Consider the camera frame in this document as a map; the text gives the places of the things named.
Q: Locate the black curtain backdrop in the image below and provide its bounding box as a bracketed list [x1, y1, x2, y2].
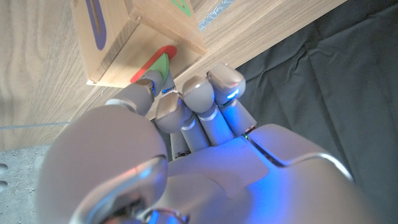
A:
[236, 0, 398, 224]

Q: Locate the wooden slotted coin box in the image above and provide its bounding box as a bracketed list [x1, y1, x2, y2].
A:
[70, 0, 208, 88]

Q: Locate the green round coin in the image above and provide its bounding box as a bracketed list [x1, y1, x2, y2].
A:
[146, 52, 170, 82]

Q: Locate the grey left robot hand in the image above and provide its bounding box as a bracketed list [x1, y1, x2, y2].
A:
[35, 63, 379, 224]

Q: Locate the grey tape outline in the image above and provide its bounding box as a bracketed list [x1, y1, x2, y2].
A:
[198, 0, 234, 32]

